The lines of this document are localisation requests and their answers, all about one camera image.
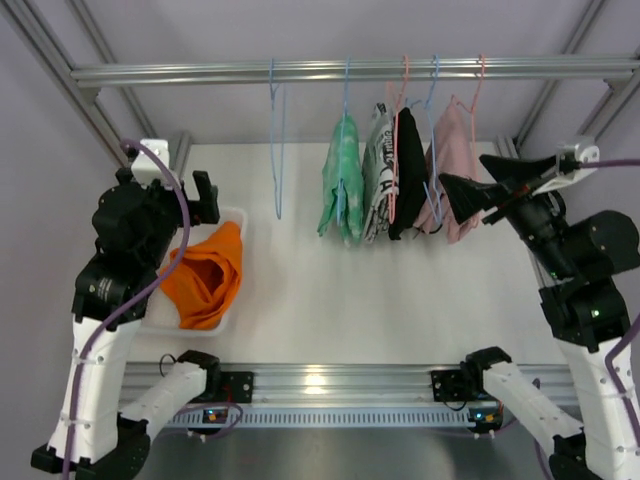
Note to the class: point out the white black printed garment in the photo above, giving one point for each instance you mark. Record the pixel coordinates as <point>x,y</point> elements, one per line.
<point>377,172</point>

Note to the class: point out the aluminium frame post right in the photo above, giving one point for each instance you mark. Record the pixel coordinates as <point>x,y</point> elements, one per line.
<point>604,108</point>

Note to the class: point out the pink wire hanger right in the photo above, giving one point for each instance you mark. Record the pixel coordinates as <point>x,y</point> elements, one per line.
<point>472,108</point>

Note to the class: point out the green tie-dye garment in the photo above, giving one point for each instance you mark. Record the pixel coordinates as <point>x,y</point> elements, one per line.
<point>351,229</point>

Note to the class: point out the blue wire hanger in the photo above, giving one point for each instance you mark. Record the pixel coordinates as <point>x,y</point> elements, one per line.
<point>277,93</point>
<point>434,125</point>

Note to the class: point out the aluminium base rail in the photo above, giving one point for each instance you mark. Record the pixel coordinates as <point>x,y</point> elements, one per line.
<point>347,385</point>

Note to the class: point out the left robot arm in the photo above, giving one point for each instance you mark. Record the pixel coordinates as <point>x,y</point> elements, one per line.
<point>95,438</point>

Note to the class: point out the aluminium hanging rail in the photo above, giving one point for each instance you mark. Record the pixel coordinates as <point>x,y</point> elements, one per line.
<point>547,67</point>

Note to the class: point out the empty blue wire hanger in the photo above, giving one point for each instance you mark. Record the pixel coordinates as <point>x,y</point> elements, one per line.
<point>434,125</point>

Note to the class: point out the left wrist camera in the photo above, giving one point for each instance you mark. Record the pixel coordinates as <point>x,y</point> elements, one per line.
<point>144,169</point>

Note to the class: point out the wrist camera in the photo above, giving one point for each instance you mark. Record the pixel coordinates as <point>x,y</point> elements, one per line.
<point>570,165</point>
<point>144,169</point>

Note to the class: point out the pink wire hanger middle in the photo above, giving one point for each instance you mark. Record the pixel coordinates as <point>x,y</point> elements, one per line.
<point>397,95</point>

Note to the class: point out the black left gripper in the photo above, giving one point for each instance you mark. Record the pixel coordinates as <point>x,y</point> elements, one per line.
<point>187,209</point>

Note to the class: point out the aluminium frame post left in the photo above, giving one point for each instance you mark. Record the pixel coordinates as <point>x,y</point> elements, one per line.
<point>30,25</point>

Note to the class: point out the blue hanger green garment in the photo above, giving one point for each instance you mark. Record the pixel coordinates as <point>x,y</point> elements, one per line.
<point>346,90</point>

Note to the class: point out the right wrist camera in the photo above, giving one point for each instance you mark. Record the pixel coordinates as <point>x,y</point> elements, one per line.
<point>570,165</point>

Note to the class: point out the slotted cable duct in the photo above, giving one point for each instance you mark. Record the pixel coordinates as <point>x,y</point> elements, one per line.
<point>356,417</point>

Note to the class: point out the aluminium frame post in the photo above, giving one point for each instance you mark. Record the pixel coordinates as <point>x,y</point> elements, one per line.
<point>30,25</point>
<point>604,108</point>

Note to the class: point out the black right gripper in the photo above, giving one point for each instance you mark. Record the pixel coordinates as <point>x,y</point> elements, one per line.
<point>513,195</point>

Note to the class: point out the orange trousers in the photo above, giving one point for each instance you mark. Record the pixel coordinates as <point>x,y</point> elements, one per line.
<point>207,280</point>

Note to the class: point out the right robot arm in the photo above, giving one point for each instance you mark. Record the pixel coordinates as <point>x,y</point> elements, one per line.
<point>585,311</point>

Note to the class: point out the white perforated plastic basket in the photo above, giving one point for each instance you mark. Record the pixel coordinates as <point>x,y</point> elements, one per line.
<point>161,314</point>

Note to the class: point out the pink garment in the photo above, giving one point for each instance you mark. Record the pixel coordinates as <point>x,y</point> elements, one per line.
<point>450,152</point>

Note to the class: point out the pink wire hanger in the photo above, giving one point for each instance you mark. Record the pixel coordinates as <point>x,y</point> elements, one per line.
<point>472,108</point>
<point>397,95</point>

